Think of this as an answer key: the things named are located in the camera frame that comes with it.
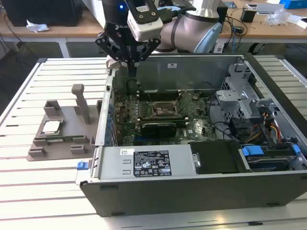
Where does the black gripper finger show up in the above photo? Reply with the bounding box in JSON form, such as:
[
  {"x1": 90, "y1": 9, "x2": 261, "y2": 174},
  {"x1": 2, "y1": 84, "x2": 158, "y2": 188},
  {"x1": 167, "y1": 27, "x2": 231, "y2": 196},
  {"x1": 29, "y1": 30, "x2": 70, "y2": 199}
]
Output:
[
  {"x1": 132, "y1": 37, "x2": 162, "y2": 78},
  {"x1": 95, "y1": 32, "x2": 133, "y2": 78}
]

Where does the silver CPU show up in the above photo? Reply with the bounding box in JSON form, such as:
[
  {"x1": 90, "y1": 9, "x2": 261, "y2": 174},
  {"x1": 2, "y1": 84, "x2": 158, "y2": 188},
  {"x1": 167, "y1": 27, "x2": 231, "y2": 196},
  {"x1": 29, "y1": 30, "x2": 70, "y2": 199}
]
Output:
[{"x1": 42, "y1": 121, "x2": 63, "y2": 134}]

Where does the CPU socket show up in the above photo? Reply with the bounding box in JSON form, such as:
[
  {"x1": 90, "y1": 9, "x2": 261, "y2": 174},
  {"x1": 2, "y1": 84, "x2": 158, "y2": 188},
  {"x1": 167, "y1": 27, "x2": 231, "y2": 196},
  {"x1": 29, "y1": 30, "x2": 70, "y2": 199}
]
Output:
[{"x1": 150, "y1": 101, "x2": 180, "y2": 118}]

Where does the wooden desk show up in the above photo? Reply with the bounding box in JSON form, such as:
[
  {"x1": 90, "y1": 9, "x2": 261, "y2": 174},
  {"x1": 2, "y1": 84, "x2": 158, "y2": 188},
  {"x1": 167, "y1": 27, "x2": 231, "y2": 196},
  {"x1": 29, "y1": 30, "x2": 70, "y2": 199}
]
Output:
[{"x1": 0, "y1": 0, "x2": 307, "y2": 45}]

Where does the black computer tower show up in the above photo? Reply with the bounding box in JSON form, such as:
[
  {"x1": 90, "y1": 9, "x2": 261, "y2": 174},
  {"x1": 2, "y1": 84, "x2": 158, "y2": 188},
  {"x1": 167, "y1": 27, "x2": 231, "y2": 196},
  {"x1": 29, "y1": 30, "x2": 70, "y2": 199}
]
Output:
[{"x1": 1, "y1": 0, "x2": 84, "y2": 27}]

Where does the crumpled white paper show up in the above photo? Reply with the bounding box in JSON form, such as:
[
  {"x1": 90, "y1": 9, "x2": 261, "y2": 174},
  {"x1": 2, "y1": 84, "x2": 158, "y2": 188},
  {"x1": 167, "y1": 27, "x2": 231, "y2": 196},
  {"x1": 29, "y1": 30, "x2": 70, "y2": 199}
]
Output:
[{"x1": 25, "y1": 19, "x2": 50, "y2": 34}]

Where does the black desk device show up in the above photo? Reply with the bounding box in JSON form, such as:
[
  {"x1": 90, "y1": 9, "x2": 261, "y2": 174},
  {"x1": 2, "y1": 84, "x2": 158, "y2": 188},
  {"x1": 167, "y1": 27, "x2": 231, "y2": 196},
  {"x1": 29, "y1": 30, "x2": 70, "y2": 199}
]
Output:
[{"x1": 217, "y1": 6, "x2": 228, "y2": 23}]

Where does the black graphics card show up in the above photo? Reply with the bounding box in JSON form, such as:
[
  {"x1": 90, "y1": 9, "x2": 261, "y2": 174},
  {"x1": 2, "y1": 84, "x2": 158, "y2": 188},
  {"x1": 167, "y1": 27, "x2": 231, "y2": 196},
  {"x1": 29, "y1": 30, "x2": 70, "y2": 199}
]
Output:
[{"x1": 141, "y1": 122, "x2": 177, "y2": 139}]

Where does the grey-brown parts rack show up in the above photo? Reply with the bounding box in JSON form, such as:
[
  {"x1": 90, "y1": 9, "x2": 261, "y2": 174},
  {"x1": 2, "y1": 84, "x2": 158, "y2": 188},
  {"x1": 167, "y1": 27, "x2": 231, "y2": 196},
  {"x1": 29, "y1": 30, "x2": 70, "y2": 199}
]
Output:
[{"x1": 26, "y1": 83, "x2": 103, "y2": 161}]

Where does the silver drive cage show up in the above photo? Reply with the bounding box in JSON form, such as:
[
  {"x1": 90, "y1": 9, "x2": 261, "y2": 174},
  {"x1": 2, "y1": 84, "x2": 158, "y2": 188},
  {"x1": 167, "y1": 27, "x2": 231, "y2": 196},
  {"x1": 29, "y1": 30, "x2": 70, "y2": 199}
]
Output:
[{"x1": 215, "y1": 62, "x2": 276, "y2": 122}]

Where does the green motherboard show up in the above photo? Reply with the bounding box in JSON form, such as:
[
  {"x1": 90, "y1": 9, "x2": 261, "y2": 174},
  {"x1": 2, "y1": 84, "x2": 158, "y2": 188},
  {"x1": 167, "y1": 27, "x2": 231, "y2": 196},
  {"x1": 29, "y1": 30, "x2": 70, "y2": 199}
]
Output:
[{"x1": 112, "y1": 91, "x2": 216, "y2": 147}]

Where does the small black box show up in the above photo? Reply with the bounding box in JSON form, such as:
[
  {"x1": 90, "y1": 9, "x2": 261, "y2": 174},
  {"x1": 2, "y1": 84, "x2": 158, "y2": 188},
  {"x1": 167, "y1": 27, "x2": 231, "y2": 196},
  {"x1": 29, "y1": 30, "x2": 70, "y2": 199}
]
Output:
[{"x1": 240, "y1": 7, "x2": 257, "y2": 23}]

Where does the green RAM stick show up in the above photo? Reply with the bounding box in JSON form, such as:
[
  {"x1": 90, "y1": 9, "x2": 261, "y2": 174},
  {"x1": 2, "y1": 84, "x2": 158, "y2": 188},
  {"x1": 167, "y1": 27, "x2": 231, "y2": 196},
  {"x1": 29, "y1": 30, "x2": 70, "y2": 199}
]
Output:
[{"x1": 44, "y1": 135, "x2": 86, "y2": 142}]

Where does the silver power supply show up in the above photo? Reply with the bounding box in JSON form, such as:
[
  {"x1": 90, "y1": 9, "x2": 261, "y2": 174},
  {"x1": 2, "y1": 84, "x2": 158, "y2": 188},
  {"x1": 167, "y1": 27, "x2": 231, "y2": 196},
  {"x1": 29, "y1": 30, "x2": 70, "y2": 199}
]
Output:
[{"x1": 98, "y1": 145, "x2": 200, "y2": 180}]

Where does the black plastic shroud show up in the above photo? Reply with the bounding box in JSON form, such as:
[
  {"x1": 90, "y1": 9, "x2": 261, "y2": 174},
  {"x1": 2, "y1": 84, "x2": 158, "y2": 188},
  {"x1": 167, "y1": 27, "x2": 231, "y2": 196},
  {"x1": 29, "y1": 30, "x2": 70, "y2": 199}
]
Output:
[{"x1": 189, "y1": 141, "x2": 243, "y2": 175}]

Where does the white flat tray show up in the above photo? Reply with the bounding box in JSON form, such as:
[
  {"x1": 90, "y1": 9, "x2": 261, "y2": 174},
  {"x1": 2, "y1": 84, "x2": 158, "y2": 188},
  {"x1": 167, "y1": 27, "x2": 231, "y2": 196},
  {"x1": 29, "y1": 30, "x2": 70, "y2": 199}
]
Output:
[{"x1": 244, "y1": 2, "x2": 286, "y2": 15}]

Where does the clear plastic bag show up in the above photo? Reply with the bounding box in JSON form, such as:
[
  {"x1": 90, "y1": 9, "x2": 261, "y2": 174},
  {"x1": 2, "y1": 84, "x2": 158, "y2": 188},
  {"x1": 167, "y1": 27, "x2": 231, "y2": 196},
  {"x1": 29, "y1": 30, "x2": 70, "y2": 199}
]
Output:
[{"x1": 266, "y1": 9, "x2": 292, "y2": 26}]

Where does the hard disk in blue carrier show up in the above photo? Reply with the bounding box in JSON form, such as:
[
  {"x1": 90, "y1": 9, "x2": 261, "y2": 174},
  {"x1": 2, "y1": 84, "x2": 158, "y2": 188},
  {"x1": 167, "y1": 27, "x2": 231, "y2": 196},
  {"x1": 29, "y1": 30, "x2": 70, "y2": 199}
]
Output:
[{"x1": 241, "y1": 143, "x2": 302, "y2": 173}]

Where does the black and silver PC case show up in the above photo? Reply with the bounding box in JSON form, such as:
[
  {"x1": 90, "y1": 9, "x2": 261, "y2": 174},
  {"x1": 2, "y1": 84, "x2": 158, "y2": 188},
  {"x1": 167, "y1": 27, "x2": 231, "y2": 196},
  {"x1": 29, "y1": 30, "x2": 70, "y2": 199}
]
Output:
[{"x1": 75, "y1": 53, "x2": 307, "y2": 218}]

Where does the blue cardboard box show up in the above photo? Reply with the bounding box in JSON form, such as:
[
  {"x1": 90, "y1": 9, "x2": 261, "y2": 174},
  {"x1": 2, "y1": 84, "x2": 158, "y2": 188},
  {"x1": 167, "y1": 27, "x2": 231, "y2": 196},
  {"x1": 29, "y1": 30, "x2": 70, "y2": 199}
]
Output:
[{"x1": 279, "y1": 0, "x2": 307, "y2": 10}]

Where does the white small carton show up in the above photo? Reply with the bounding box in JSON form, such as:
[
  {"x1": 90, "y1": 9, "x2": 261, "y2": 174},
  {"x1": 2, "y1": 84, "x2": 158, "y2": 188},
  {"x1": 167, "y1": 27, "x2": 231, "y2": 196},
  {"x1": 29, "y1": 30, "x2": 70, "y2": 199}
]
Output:
[{"x1": 286, "y1": 14, "x2": 307, "y2": 28}]

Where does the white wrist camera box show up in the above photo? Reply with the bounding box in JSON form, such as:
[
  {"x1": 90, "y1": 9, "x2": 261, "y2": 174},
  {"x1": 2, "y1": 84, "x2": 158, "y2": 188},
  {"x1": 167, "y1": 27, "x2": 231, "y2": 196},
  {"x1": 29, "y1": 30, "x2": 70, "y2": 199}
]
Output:
[{"x1": 126, "y1": 9, "x2": 164, "y2": 42}]

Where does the black wire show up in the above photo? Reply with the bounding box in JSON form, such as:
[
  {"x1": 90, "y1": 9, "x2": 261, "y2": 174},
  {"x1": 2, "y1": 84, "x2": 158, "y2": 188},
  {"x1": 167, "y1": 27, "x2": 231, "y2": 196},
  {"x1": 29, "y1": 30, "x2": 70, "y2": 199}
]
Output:
[{"x1": 207, "y1": 95, "x2": 240, "y2": 142}]

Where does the orange wire bundle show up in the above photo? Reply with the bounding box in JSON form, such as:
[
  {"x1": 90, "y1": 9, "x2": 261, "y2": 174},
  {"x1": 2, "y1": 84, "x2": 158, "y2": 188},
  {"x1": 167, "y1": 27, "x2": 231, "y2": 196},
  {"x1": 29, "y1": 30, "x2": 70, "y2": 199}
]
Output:
[{"x1": 248, "y1": 124, "x2": 263, "y2": 142}]

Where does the yellow and red wire bundle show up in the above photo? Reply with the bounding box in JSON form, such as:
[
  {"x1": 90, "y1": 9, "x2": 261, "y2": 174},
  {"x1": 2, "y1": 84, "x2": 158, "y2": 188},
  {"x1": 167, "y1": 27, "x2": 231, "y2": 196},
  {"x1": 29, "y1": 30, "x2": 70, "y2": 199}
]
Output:
[{"x1": 262, "y1": 111, "x2": 282, "y2": 144}]

